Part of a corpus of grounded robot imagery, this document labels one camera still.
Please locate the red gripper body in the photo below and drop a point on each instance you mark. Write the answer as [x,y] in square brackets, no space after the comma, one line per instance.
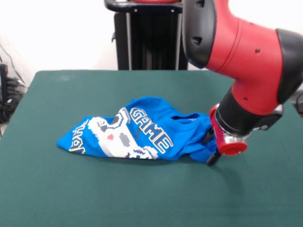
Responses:
[227,146]

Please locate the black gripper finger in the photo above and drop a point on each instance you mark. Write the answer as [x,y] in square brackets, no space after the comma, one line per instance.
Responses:
[213,159]
[208,136]

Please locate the blue printed shirt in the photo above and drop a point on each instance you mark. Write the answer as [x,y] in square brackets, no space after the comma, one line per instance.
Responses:
[142,137]

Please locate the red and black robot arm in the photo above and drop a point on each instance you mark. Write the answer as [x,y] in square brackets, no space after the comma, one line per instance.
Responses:
[248,59]

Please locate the black office chair base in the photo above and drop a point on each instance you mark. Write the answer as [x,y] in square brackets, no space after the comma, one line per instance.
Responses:
[299,101]

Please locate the dark green table cloth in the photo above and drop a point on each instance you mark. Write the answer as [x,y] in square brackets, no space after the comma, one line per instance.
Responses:
[94,189]

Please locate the black box device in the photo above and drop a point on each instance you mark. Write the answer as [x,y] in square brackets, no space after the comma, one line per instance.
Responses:
[3,80]

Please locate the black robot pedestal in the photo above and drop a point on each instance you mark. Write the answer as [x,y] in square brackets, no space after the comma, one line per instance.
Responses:
[151,35]

